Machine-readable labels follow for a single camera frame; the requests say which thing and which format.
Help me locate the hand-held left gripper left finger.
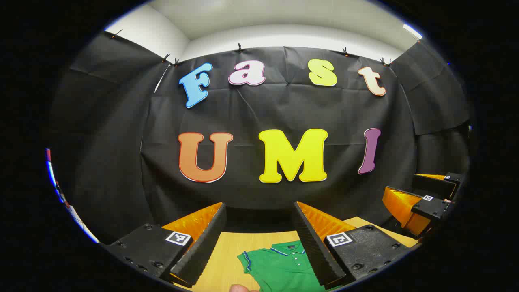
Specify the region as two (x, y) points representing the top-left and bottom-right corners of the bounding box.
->
(99, 202), (227, 289)

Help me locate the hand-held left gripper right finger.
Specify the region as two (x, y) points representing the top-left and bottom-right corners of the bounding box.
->
(291, 201), (419, 290)

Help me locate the green T-shirt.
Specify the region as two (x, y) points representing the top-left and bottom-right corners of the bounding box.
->
(237, 240), (329, 292)

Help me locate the black backdrop cloth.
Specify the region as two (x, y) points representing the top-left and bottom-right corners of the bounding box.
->
(48, 32), (473, 246)

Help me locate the white ceiling light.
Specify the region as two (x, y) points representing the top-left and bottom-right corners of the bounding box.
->
(403, 24), (423, 40)

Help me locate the row of black cloth clips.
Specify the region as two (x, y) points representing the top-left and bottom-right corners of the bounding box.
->
(110, 28), (395, 68)

